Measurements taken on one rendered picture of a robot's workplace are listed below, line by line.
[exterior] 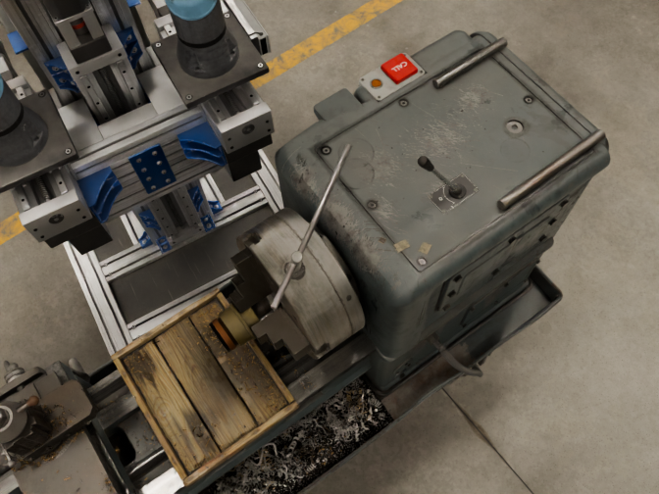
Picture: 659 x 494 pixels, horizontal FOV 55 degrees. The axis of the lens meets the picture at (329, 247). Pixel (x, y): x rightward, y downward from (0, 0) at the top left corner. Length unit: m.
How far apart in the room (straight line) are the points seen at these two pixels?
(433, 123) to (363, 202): 0.25
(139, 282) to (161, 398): 0.95
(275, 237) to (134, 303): 1.23
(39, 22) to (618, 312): 2.19
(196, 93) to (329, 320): 0.66
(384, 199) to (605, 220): 1.72
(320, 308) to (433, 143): 0.42
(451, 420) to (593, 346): 0.62
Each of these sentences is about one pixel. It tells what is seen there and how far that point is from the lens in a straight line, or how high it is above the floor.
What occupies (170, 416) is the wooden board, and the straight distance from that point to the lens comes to 1.55.
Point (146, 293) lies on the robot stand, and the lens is 2.42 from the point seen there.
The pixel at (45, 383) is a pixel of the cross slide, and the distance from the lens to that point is 1.59.
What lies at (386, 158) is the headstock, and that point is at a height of 1.26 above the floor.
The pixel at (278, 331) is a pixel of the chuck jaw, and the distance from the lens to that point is 1.32.
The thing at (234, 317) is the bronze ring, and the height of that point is 1.12.
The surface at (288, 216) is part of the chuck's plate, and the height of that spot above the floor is 1.21.
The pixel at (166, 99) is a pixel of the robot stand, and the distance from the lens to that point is 1.72.
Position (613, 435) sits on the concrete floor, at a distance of 2.56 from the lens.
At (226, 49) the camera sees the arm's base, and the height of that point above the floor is 1.22.
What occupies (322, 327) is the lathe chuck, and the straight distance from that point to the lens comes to 1.26.
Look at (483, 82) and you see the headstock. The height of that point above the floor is 1.25.
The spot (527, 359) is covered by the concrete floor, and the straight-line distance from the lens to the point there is 2.54.
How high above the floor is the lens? 2.35
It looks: 64 degrees down
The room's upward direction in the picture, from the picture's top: 4 degrees counter-clockwise
